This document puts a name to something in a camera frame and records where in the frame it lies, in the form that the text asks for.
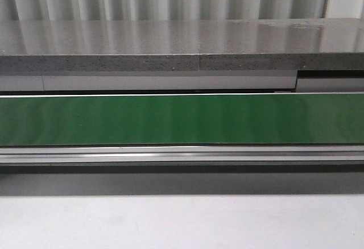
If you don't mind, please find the grey granite counter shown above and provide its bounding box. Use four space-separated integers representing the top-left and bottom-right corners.
1 19 363 74

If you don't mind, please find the green conveyor belt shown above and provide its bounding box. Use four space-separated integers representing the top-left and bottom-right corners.
1 93 363 146

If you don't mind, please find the aluminium conveyor frame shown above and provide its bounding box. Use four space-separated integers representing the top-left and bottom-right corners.
1 145 363 163

